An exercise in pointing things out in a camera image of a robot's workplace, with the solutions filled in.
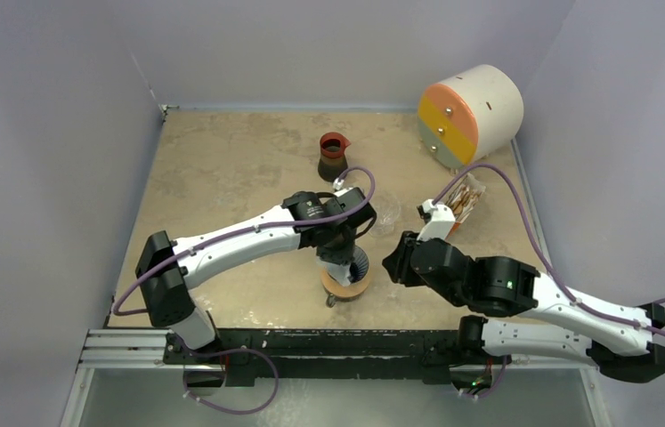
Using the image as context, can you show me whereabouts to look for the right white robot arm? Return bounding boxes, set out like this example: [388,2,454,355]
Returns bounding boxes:
[382,231,665,383]

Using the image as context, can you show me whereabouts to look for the aluminium frame rail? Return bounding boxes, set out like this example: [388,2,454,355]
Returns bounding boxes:
[78,328,167,369]

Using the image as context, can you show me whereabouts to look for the red and black pitcher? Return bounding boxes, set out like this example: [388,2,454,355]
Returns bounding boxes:
[317,132,351,182]

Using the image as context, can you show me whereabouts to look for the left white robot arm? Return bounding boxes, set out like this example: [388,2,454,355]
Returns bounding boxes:
[134,187,377,364]

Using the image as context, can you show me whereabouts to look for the round cream drawer cabinet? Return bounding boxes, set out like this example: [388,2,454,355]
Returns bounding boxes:
[417,64,524,170]

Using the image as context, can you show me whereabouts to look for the glass carafe with handle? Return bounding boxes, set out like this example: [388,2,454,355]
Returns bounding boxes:
[325,294,361,308]

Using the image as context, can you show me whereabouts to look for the orange coffee filter holder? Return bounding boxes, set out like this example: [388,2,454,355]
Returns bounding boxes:
[446,173,486,237]

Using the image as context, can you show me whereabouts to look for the blue ribbed glass dripper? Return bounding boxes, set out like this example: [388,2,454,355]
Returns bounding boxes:
[349,246,369,284]

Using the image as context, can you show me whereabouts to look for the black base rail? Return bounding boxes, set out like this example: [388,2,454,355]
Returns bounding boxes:
[163,326,511,390]

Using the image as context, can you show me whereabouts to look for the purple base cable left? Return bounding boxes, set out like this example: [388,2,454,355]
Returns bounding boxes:
[182,345,280,416]

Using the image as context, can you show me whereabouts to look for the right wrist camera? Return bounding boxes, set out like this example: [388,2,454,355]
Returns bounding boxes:
[417,199,456,241]

